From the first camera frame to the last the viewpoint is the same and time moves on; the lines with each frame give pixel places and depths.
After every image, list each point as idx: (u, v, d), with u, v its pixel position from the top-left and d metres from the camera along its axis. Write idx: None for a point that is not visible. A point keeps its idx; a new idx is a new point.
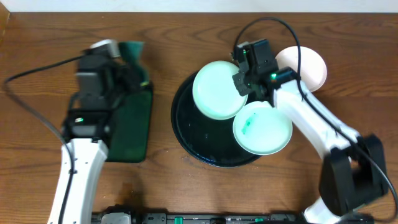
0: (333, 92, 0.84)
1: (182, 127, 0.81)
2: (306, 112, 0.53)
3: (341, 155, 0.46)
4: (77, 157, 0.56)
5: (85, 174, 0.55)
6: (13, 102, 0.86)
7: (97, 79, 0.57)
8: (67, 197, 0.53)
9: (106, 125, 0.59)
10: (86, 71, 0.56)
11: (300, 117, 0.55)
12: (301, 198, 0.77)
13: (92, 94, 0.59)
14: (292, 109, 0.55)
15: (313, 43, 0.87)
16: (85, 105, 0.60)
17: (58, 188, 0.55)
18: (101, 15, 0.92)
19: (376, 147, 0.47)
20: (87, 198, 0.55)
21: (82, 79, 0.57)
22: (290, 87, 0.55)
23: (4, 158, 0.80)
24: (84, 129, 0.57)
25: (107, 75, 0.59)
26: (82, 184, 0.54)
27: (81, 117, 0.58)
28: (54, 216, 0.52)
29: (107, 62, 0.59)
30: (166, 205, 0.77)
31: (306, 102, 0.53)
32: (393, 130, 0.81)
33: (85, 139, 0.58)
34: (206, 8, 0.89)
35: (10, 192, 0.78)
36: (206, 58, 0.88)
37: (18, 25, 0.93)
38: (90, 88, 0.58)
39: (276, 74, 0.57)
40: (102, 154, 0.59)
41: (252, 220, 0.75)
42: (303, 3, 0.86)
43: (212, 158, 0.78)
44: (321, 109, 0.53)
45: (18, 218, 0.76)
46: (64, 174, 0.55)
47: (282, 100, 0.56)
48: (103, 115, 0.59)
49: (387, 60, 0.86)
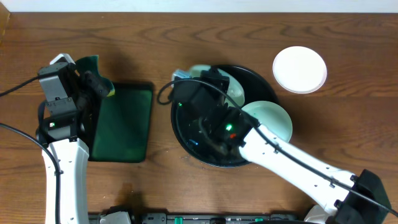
0: (333, 93, 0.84)
1: (182, 127, 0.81)
2: (287, 164, 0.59)
3: (348, 211, 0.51)
4: (60, 158, 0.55)
5: (71, 173, 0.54)
6: (13, 102, 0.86)
7: (61, 82, 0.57)
8: (60, 197, 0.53)
9: (81, 123, 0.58)
10: (48, 76, 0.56)
11: (283, 168, 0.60)
12: (301, 198, 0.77)
13: (60, 98, 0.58)
14: (270, 160, 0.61)
15: (313, 44, 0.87)
16: (53, 111, 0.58)
17: (48, 191, 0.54)
18: (101, 15, 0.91)
19: (373, 183, 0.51)
20: (79, 196, 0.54)
21: (46, 86, 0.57)
22: (255, 138, 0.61)
23: (5, 159, 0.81)
24: (58, 132, 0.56)
25: (68, 81, 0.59)
26: (70, 185, 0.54)
27: (54, 121, 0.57)
28: (51, 216, 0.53)
29: (68, 66, 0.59)
30: (166, 205, 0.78)
31: (280, 152, 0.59)
32: (393, 131, 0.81)
33: (63, 140, 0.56)
34: (206, 8, 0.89)
35: (11, 192, 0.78)
36: (206, 58, 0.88)
37: (17, 25, 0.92)
38: (56, 92, 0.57)
39: (231, 127, 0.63)
40: (85, 150, 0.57)
41: (252, 220, 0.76)
42: (303, 3, 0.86)
43: (212, 158, 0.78)
44: (299, 158, 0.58)
45: (19, 217, 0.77)
46: (51, 177, 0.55)
47: (253, 150, 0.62)
48: (74, 114, 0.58)
49: (387, 60, 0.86)
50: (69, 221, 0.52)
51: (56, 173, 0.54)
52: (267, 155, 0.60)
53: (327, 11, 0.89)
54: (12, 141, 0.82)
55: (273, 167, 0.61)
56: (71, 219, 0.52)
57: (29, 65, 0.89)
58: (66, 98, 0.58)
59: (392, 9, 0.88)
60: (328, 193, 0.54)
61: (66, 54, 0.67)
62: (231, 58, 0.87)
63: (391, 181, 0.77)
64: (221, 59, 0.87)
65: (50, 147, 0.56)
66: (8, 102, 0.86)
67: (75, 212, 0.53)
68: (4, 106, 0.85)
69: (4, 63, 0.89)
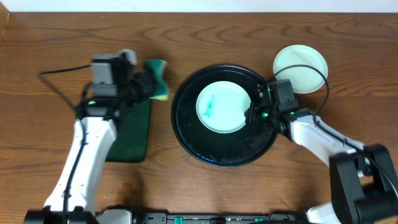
0: (333, 93, 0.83)
1: (182, 127, 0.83)
2: (317, 131, 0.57)
3: (346, 157, 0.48)
4: (88, 131, 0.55)
5: (96, 147, 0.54)
6: (11, 101, 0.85)
7: (110, 70, 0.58)
8: (78, 165, 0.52)
9: (117, 110, 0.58)
10: (99, 61, 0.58)
11: (313, 141, 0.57)
12: (301, 199, 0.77)
13: (106, 83, 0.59)
14: (306, 135, 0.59)
15: (313, 43, 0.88)
16: (96, 93, 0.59)
17: (68, 158, 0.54)
18: (101, 15, 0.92)
19: (383, 153, 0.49)
20: (94, 169, 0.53)
21: (96, 70, 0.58)
22: (305, 118, 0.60)
23: (5, 158, 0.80)
24: (94, 109, 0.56)
25: (118, 70, 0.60)
26: (91, 155, 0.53)
27: (93, 100, 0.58)
28: (63, 180, 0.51)
29: (119, 58, 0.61)
30: (166, 205, 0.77)
31: (318, 127, 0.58)
32: (394, 131, 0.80)
33: (96, 118, 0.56)
34: (205, 8, 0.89)
35: (9, 192, 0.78)
36: (206, 57, 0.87)
37: (18, 25, 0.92)
38: (103, 76, 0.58)
39: (294, 113, 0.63)
40: (111, 135, 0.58)
41: (252, 220, 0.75)
42: (303, 4, 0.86)
43: (212, 158, 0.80)
44: (333, 131, 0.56)
45: (18, 218, 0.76)
46: (76, 145, 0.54)
47: (299, 132, 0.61)
48: (115, 101, 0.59)
49: (385, 60, 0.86)
50: (80, 187, 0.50)
51: (81, 143, 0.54)
52: (298, 130, 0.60)
53: (326, 10, 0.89)
54: (12, 141, 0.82)
55: (314, 130, 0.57)
56: (81, 186, 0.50)
57: (29, 64, 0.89)
58: (111, 86, 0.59)
59: (391, 9, 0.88)
60: (337, 147, 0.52)
61: (127, 53, 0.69)
62: (231, 58, 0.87)
63: None
64: (221, 59, 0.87)
65: (84, 121, 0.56)
66: (8, 102, 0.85)
67: (87, 181, 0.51)
68: (4, 106, 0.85)
69: (4, 63, 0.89)
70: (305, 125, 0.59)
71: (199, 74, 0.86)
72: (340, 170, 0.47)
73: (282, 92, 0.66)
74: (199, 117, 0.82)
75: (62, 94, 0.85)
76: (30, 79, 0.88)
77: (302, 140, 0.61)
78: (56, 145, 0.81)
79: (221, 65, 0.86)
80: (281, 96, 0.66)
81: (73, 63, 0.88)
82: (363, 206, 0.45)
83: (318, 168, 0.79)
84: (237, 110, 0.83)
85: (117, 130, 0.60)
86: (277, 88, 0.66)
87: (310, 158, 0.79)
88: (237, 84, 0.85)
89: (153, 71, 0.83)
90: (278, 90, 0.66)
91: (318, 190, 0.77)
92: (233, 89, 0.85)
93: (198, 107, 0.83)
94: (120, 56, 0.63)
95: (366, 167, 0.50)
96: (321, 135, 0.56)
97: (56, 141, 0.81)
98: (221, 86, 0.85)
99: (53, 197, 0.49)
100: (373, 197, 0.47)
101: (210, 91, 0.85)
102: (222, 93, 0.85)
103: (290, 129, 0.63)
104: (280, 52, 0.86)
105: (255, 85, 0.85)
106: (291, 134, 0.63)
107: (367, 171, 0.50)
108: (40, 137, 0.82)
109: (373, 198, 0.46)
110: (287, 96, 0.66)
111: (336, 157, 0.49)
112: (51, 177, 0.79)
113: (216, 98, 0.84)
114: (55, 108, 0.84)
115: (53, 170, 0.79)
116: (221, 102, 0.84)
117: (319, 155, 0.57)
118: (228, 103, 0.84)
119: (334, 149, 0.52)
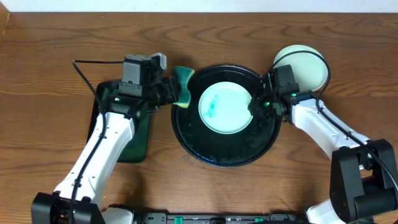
0: (333, 93, 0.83)
1: (182, 127, 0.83)
2: (320, 119, 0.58)
3: (350, 154, 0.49)
4: (109, 126, 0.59)
5: (113, 142, 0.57)
6: (11, 101, 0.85)
7: (139, 70, 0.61)
8: (92, 156, 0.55)
9: (138, 111, 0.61)
10: (131, 61, 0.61)
11: (315, 127, 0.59)
12: (301, 199, 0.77)
13: (132, 83, 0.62)
14: (309, 121, 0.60)
15: (313, 43, 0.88)
16: (123, 91, 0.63)
17: (85, 149, 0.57)
18: (101, 15, 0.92)
19: (387, 150, 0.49)
20: (107, 163, 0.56)
21: (126, 69, 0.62)
22: (308, 103, 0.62)
23: (4, 158, 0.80)
24: (118, 106, 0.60)
25: (147, 71, 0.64)
26: (107, 149, 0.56)
27: (119, 97, 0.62)
28: (76, 168, 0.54)
29: (150, 61, 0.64)
30: (166, 205, 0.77)
31: (321, 114, 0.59)
32: (395, 131, 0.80)
33: (118, 115, 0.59)
34: (205, 8, 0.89)
35: (9, 192, 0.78)
36: (206, 57, 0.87)
37: (18, 25, 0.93)
38: (132, 76, 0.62)
39: (295, 94, 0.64)
40: (128, 134, 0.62)
41: (252, 220, 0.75)
42: (303, 3, 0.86)
43: (212, 158, 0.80)
44: (337, 121, 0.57)
45: (17, 218, 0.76)
46: (95, 137, 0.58)
47: (301, 117, 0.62)
48: (138, 101, 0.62)
49: (385, 60, 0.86)
50: (91, 178, 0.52)
51: (100, 136, 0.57)
52: (300, 115, 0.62)
53: (326, 11, 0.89)
54: (12, 141, 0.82)
55: (318, 118, 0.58)
56: (92, 177, 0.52)
57: (29, 64, 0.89)
58: (137, 85, 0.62)
59: (390, 9, 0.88)
60: (341, 140, 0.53)
61: (163, 56, 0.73)
62: (231, 58, 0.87)
63: None
64: (221, 58, 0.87)
65: (106, 115, 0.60)
66: (8, 102, 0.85)
67: (98, 174, 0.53)
68: (4, 106, 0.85)
69: (4, 63, 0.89)
70: (309, 111, 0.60)
71: (200, 74, 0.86)
72: (344, 165, 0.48)
73: (284, 76, 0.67)
74: (201, 117, 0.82)
75: (62, 94, 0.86)
76: (30, 79, 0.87)
77: (304, 124, 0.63)
78: (56, 145, 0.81)
79: (222, 65, 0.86)
80: (282, 79, 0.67)
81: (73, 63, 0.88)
82: (361, 201, 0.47)
83: (318, 168, 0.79)
84: (240, 111, 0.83)
85: (134, 130, 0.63)
86: (278, 71, 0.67)
87: (310, 158, 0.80)
88: (237, 84, 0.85)
89: (178, 78, 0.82)
90: (279, 74, 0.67)
91: (317, 191, 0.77)
92: (237, 90, 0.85)
93: (200, 105, 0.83)
94: (153, 60, 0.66)
95: (368, 161, 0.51)
96: (324, 123, 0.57)
97: (57, 141, 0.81)
98: (224, 86, 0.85)
99: (64, 184, 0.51)
100: (372, 192, 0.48)
101: (214, 90, 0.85)
102: (226, 93, 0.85)
103: (291, 111, 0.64)
104: (281, 51, 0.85)
105: (255, 85, 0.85)
106: (292, 116, 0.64)
107: (368, 165, 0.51)
108: (40, 137, 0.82)
109: (370, 193, 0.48)
110: (288, 78, 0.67)
111: (339, 152, 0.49)
112: (50, 177, 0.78)
113: (219, 99, 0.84)
114: (55, 108, 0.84)
115: (53, 170, 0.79)
116: (224, 102, 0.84)
117: (320, 143, 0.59)
118: (232, 104, 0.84)
119: (337, 142, 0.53)
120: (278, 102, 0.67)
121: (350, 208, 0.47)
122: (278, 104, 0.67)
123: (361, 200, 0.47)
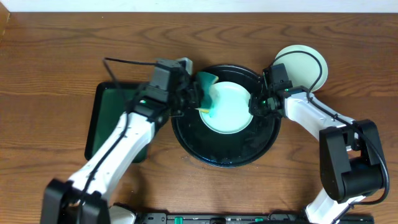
0: (333, 93, 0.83)
1: (182, 127, 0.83)
2: (310, 107, 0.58)
3: (335, 131, 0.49)
4: (130, 126, 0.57)
5: (132, 143, 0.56)
6: (12, 101, 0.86)
7: (168, 77, 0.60)
8: (110, 153, 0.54)
9: (160, 116, 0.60)
10: (163, 66, 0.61)
11: (305, 116, 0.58)
12: (300, 199, 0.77)
13: (160, 88, 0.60)
14: (299, 111, 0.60)
15: (312, 43, 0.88)
16: (150, 94, 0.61)
17: (104, 145, 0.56)
18: (101, 15, 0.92)
19: (370, 128, 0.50)
20: (123, 162, 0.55)
21: (155, 73, 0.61)
22: (298, 95, 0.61)
23: (4, 158, 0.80)
24: (142, 107, 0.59)
25: (175, 78, 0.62)
26: (125, 148, 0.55)
27: (144, 99, 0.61)
28: (92, 162, 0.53)
29: (180, 68, 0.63)
30: (166, 205, 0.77)
31: (311, 103, 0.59)
32: (394, 131, 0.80)
33: (141, 117, 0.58)
34: (205, 7, 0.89)
35: (9, 192, 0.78)
36: (206, 57, 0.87)
37: (18, 25, 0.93)
38: (160, 81, 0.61)
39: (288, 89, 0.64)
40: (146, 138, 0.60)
41: (252, 220, 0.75)
42: (303, 3, 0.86)
43: (212, 158, 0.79)
44: (324, 107, 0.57)
45: (17, 218, 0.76)
46: (115, 135, 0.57)
47: (292, 108, 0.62)
48: (163, 107, 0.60)
49: (385, 60, 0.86)
50: (105, 175, 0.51)
51: (120, 135, 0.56)
52: (291, 106, 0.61)
53: (326, 10, 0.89)
54: (12, 141, 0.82)
55: (308, 107, 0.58)
56: (106, 173, 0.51)
57: (28, 64, 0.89)
58: (165, 91, 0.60)
59: (390, 9, 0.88)
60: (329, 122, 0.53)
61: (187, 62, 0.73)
62: (231, 58, 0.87)
63: (393, 180, 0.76)
64: (221, 58, 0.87)
65: (129, 115, 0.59)
66: (8, 102, 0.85)
67: (112, 172, 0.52)
68: (4, 106, 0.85)
69: (4, 62, 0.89)
70: (299, 102, 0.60)
71: None
72: (329, 142, 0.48)
73: (277, 72, 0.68)
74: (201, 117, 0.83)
75: (62, 94, 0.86)
76: (30, 79, 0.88)
77: (295, 115, 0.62)
78: (56, 145, 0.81)
79: (222, 65, 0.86)
80: (275, 77, 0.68)
81: (73, 64, 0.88)
82: (348, 178, 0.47)
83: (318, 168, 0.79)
84: (240, 111, 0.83)
85: (153, 134, 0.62)
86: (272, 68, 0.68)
87: (309, 158, 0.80)
88: (237, 84, 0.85)
89: (201, 82, 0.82)
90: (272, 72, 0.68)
91: (317, 190, 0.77)
92: (236, 89, 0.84)
93: None
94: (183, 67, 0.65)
95: (355, 141, 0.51)
96: (314, 110, 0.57)
97: (57, 141, 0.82)
98: (224, 85, 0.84)
99: (79, 174, 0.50)
100: (359, 170, 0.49)
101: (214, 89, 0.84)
102: (225, 93, 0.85)
103: (284, 105, 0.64)
104: (282, 50, 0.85)
105: (255, 85, 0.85)
106: (285, 109, 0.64)
107: (356, 145, 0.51)
108: (40, 137, 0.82)
109: (357, 171, 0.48)
110: (281, 76, 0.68)
111: (325, 130, 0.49)
112: (50, 177, 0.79)
113: (219, 98, 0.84)
114: (55, 108, 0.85)
115: (53, 170, 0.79)
116: (223, 102, 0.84)
117: (310, 129, 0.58)
118: (231, 103, 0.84)
119: (325, 124, 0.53)
120: (273, 98, 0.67)
121: (339, 185, 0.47)
122: (272, 99, 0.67)
123: (348, 176, 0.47)
